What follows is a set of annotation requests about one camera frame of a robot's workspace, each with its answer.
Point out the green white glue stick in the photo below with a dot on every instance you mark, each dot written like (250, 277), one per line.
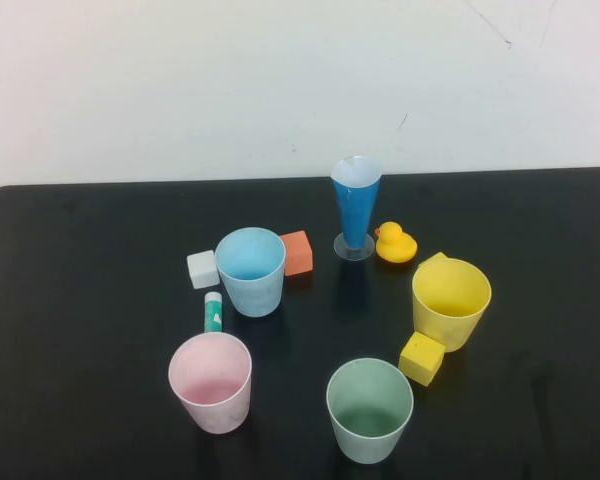
(213, 312)

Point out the orange foam cube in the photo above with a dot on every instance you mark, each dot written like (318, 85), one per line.
(298, 255)

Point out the blue cone glass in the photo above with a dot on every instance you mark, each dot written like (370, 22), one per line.
(354, 210)

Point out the yellow rubber duck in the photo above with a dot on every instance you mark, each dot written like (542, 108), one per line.
(397, 247)

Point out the light blue plastic cup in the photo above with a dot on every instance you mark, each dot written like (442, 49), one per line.
(252, 297)

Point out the white foam cube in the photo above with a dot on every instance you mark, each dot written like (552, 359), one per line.
(202, 270)

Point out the pink plastic cup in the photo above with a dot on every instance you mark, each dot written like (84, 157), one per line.
(215, 412)

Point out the green plastic cup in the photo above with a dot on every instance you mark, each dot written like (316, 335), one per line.
(365, 445)

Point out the yellow foam cube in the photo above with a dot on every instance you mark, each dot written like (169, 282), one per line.
(434, 258)
(419, 362)

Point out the yellow plastic cup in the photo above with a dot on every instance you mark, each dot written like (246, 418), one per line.
(442, 327)

